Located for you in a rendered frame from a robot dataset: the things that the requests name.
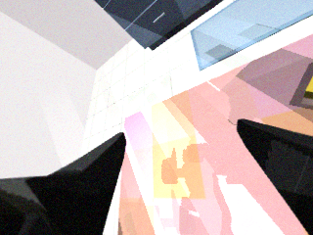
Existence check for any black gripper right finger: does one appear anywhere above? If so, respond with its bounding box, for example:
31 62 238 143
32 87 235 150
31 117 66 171
236 118 313 235

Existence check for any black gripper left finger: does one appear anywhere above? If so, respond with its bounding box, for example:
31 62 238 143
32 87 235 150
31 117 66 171
0 132 126 235

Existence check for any yellow block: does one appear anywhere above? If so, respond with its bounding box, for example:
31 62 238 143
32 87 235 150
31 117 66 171
303 76 313 100

